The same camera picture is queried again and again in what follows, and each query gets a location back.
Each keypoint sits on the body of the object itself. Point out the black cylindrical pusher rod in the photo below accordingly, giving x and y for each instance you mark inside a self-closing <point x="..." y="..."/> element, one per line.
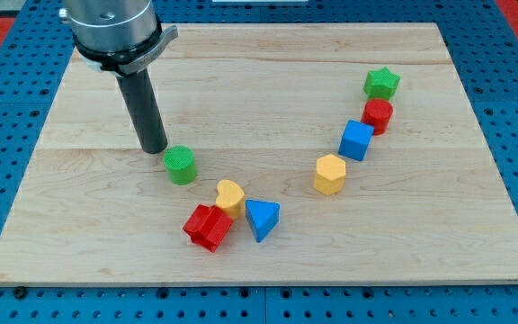
<point x="139" y="97"/>

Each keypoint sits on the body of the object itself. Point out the yellow heart block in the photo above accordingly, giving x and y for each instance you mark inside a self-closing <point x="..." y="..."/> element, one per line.
<point x="230" y="198"/>

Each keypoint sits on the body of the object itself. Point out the red cross block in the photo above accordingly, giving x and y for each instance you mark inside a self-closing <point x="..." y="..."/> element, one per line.
<point x="207" y="226"/>

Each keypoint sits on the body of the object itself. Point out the wooden board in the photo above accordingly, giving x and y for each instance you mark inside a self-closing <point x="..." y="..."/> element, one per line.
<point x="258" y="104"/>

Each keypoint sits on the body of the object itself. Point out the red cylinder block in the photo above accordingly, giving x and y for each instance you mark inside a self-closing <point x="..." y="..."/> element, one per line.
<point x="377" y="113"/>

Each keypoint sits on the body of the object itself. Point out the green cylinder block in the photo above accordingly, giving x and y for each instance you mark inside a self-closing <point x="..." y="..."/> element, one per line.
<point x="180" y="165"/>

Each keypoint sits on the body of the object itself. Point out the yellow hexagon block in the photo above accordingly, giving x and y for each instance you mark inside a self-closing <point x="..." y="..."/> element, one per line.
<point x="330" y="174"/>

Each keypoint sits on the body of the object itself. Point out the blue triangle block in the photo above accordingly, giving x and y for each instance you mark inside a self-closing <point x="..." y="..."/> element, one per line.
<point x="262" y="217"/>

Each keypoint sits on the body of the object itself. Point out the green star block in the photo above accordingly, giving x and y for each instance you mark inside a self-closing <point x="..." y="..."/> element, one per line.
<point x="381" y="84"/>

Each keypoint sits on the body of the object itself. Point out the blue cube block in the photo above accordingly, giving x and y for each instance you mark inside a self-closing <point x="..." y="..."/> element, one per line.
<point x="355" y="140"/>

